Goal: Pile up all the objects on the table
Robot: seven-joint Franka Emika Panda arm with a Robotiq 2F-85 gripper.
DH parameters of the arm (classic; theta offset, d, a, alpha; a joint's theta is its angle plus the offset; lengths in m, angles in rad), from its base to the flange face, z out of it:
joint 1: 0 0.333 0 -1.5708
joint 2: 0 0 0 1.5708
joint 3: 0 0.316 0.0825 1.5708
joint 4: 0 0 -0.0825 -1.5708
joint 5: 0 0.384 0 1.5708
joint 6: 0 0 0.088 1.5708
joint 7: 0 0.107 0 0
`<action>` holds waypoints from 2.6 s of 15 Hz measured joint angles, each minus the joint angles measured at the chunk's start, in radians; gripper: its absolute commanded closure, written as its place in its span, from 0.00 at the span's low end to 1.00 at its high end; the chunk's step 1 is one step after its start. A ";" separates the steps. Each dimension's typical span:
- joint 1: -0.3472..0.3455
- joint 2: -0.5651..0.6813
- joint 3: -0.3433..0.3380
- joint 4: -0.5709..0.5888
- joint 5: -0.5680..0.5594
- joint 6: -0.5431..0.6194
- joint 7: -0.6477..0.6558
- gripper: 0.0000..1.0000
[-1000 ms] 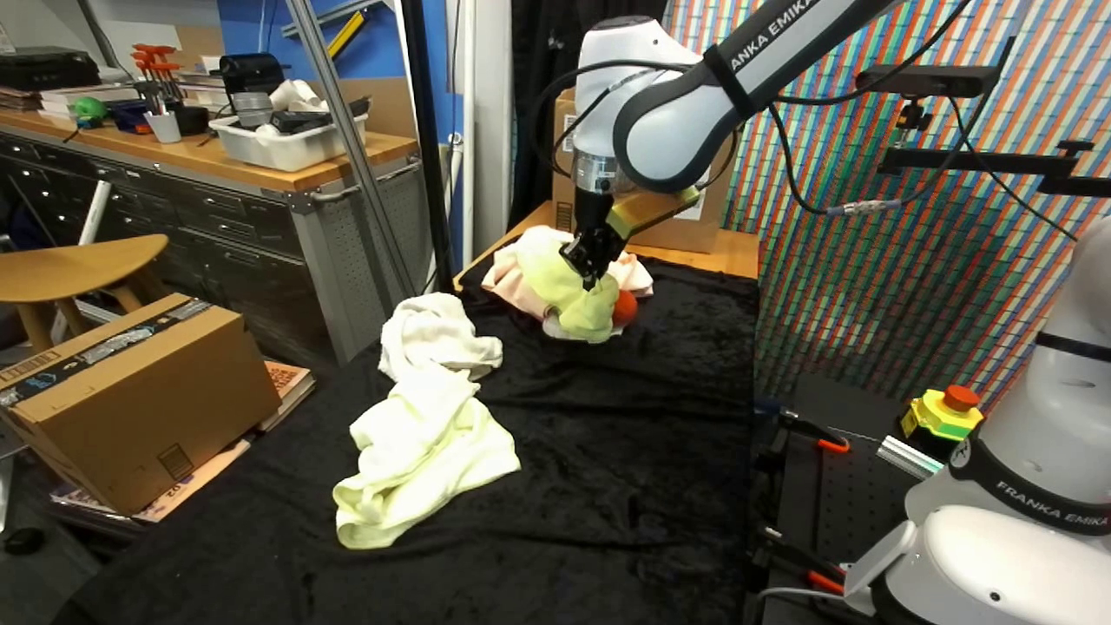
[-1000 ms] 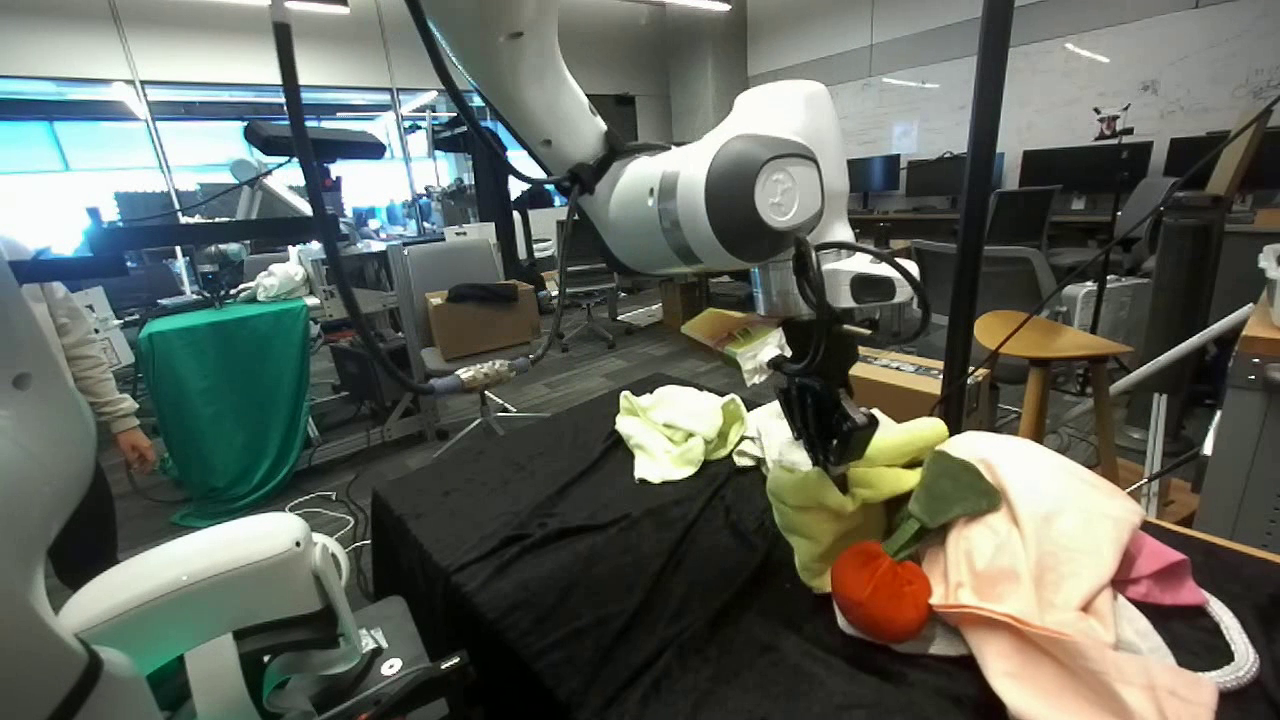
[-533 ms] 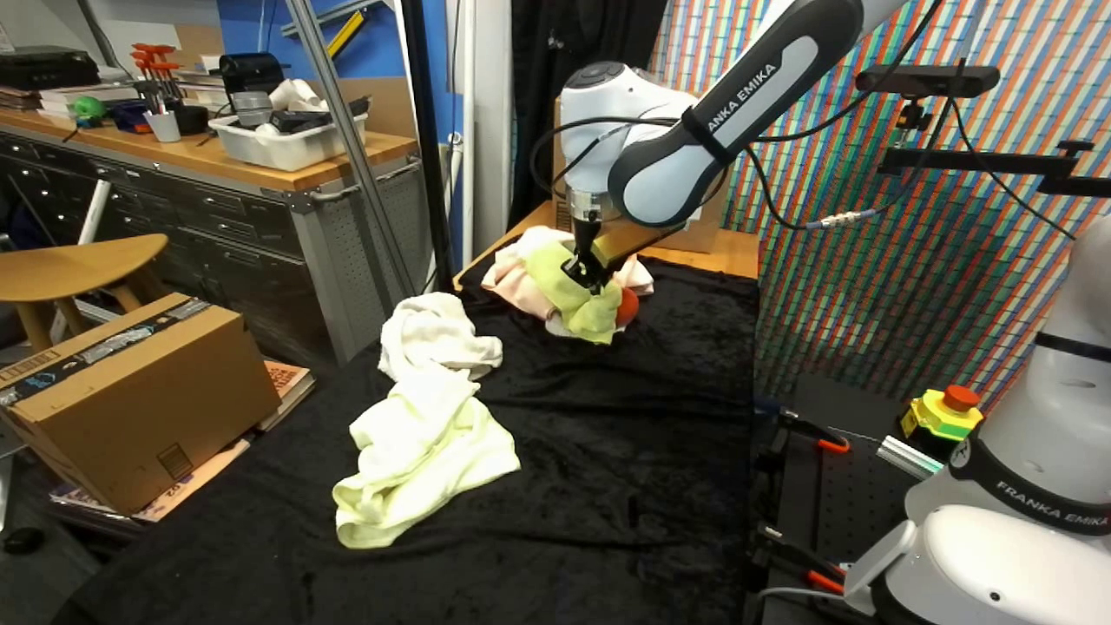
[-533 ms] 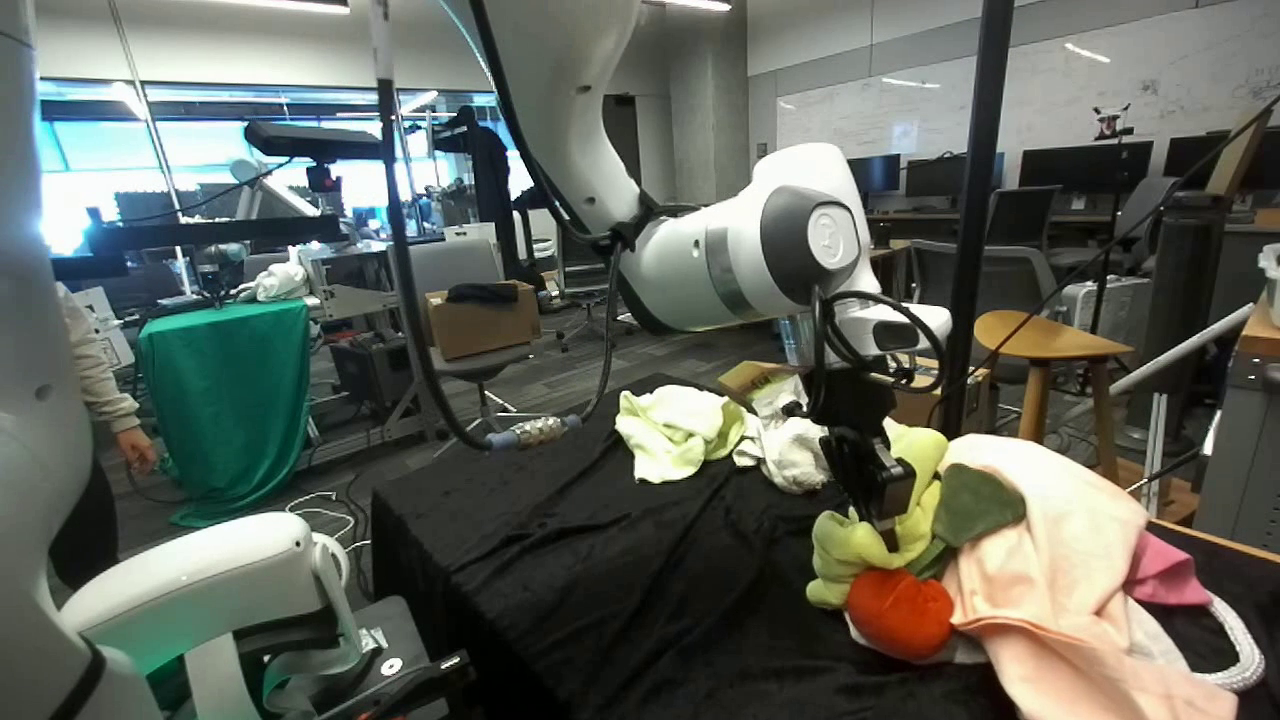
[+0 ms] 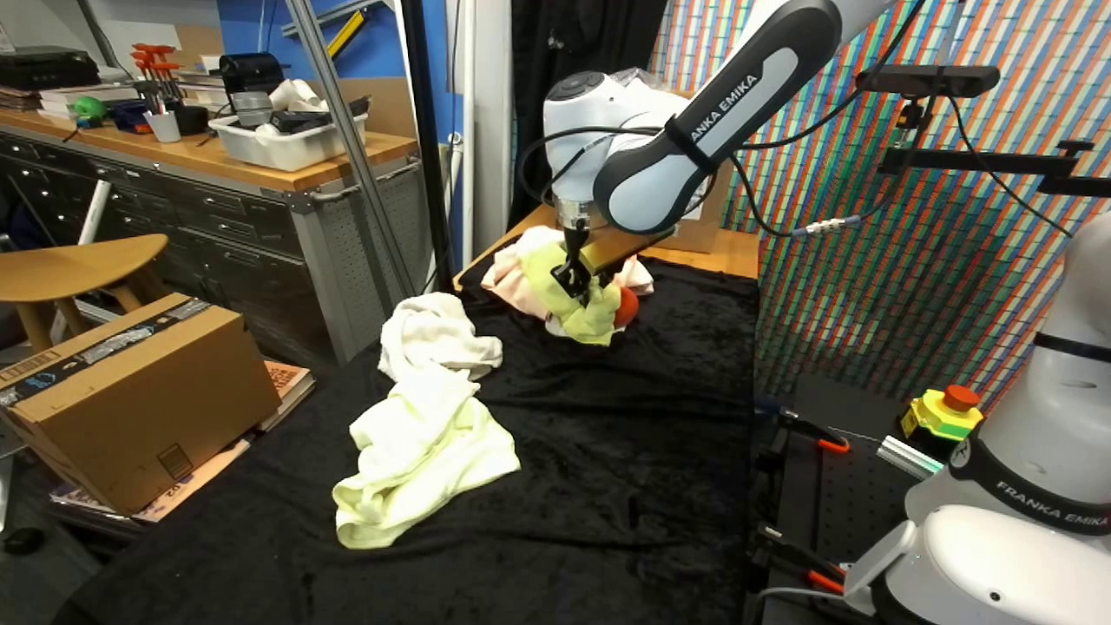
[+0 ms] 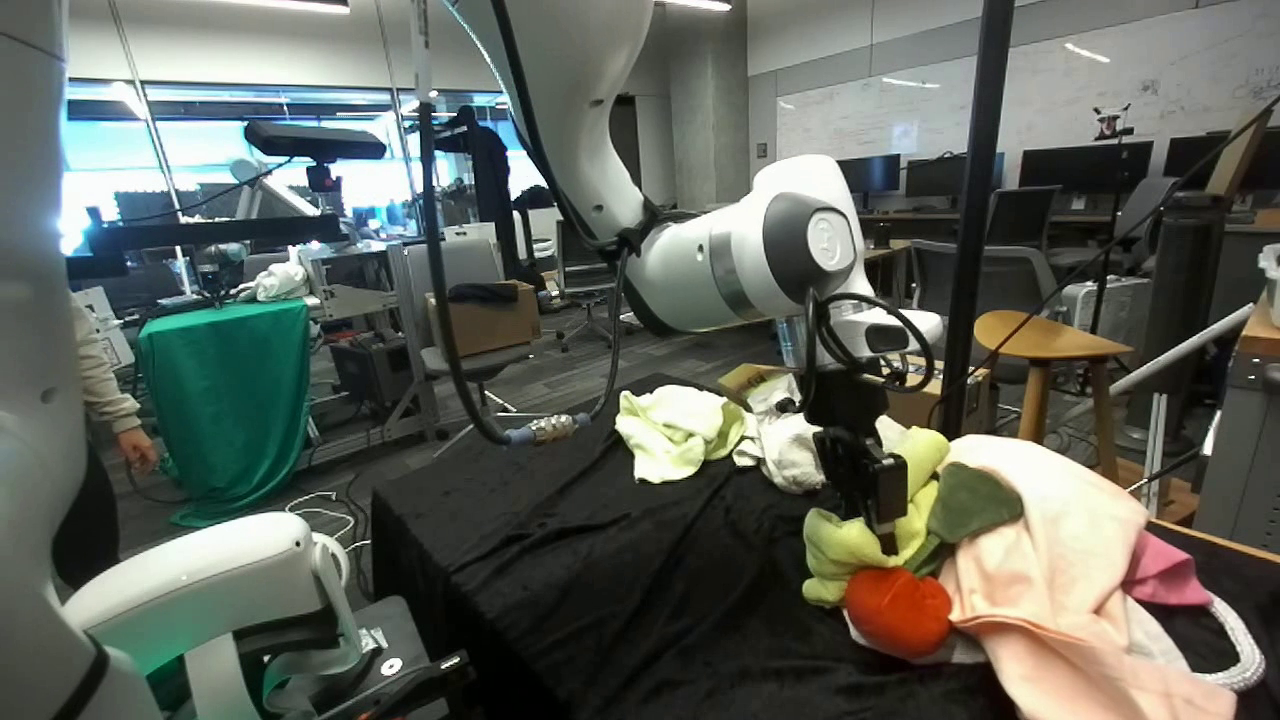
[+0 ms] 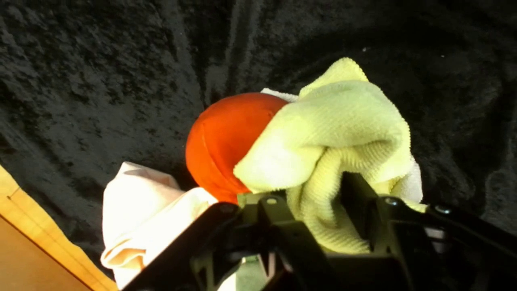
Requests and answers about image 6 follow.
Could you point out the black tablecloth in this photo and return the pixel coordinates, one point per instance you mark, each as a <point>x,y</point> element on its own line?
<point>603,586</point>

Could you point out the grey office chair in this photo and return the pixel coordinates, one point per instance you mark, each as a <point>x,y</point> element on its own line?
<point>447,267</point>

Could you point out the small brown cardboard box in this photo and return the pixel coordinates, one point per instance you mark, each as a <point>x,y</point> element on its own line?
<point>494,321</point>

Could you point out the pale green white towel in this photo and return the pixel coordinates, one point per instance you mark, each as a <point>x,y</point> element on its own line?
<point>674,429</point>

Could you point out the black mounting plate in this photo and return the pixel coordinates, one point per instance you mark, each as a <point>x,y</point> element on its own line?
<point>387,665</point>

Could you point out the grey workbench wooden top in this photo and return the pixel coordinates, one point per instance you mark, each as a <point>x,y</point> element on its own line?
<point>1245,453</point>

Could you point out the wrist camera with tan mount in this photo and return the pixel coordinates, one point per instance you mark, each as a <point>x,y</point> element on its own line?
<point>760,386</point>

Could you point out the black camera bar on stand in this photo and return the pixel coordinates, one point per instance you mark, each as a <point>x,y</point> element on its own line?
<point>314,139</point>

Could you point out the black computer monitor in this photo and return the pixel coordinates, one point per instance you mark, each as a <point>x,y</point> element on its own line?
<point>882,179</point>
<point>937,179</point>
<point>1193,158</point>
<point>1085,165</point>

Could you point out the standing person black outfit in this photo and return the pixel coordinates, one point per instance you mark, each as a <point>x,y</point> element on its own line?
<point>485,172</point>

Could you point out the long cardboard box black print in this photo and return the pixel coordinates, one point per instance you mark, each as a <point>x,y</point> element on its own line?
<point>923,402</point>

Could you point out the black vertical pole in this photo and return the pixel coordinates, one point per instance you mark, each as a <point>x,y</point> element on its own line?
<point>983,202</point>

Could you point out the black drone figure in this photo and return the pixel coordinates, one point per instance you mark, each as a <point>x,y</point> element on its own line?
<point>1111,123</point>

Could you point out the bright yellow microfibre cloth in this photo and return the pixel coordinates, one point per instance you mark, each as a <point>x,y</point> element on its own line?
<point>843,545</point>

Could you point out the silver metal bar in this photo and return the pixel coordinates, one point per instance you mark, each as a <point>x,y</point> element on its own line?
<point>1183,352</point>

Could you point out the round wooden stool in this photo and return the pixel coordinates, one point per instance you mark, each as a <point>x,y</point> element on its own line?
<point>1045,342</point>

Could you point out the off-white towel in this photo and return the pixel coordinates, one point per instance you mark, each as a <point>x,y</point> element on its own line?
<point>789,448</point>

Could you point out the dark office chair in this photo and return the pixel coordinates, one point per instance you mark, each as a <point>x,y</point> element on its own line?
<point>1024,212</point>

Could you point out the pink cloth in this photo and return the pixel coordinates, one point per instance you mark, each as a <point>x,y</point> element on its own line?
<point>1167,571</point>

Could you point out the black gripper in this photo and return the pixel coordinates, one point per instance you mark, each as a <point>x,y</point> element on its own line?
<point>843,415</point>

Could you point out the green fabric drape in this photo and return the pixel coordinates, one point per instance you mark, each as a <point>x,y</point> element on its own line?
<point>226,402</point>

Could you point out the orange plush vegetable green leaves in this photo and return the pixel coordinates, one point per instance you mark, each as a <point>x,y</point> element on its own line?
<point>896,611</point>

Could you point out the black swivel chair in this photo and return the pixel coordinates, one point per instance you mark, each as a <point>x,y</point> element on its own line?
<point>539,212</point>

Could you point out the peach cloth orange print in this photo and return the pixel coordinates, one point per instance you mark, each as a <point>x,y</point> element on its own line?
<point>1054,573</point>

